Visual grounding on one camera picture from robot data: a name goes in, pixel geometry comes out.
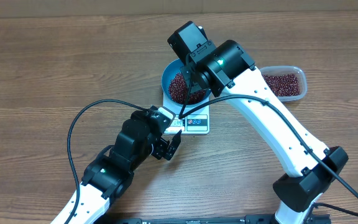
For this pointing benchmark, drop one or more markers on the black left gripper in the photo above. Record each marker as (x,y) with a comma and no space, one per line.
(163,145)

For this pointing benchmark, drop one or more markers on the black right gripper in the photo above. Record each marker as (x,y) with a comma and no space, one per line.
(191,78)

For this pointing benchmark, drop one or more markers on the red adzuki beans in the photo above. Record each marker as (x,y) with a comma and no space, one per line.
(283,85)

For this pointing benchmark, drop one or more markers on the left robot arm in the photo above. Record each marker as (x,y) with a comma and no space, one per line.
(107,177)

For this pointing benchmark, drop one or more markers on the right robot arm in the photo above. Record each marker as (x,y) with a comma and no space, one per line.
(228,70)

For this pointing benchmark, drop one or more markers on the red beans in bowl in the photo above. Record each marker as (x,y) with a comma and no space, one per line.
(178,90)

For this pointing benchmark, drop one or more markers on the blue metal bowl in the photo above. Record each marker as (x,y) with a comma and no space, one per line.
(169,73)

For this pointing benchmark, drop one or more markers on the white digital kitchen scale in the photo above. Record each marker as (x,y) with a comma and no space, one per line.
(195,123)

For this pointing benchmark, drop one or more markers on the clear plastic food container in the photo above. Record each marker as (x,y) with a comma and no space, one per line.
(286,69)

